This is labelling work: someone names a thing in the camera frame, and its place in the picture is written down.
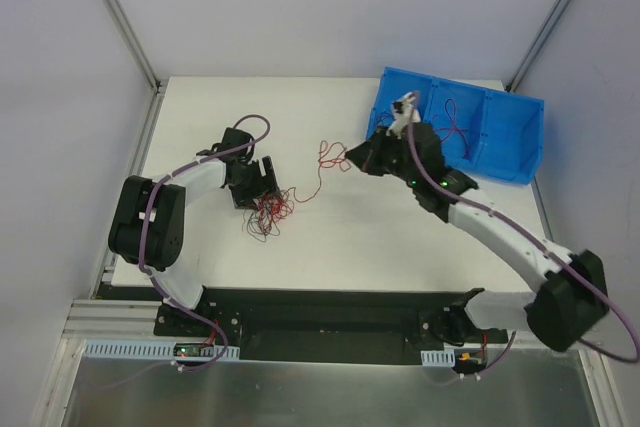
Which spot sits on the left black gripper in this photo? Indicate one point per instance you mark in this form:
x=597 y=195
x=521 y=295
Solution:
x=256 y=187

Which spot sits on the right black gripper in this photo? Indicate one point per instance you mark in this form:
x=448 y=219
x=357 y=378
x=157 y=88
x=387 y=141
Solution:
x=379 y=155

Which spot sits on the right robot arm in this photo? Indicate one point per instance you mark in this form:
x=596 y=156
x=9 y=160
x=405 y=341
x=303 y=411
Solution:
x=564 y=299

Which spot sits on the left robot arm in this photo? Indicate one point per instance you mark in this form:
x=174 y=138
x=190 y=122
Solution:
x=149 y=221

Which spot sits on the blue plastic three-compartment bin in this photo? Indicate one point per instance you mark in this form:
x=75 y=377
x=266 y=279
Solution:
x=483 y=130

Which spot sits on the aluminium front rail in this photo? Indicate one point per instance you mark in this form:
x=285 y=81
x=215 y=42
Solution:
x=111 y=319

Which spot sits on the right white slotted cable duct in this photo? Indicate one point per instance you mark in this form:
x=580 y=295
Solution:
x=445 y=358

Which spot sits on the white slotted cable duct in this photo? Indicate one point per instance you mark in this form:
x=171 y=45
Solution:
x=159 y=350
x=445 y=358

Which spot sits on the left white slotted cable duct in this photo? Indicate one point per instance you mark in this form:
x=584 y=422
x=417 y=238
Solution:
x=159 y=350

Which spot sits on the left aluminium frame post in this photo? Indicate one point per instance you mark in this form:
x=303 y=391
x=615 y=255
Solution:
x=132 y=43

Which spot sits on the aluminium frame post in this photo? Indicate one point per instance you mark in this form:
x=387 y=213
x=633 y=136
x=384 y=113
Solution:
x=132 y=43
x=541 y=39

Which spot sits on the right aluminium frame post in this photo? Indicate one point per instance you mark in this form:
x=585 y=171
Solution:
x=541 y=39

